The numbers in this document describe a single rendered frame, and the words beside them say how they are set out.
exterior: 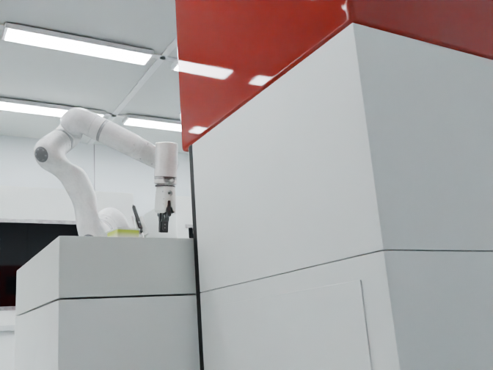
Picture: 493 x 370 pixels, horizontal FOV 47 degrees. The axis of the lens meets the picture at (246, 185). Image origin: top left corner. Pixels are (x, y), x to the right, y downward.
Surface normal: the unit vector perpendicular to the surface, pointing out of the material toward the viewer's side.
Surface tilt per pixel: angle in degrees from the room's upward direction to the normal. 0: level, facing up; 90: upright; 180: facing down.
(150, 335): 90
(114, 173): 90
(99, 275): 90
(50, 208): 90
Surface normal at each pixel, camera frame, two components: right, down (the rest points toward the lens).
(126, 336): 0.50, -0.26
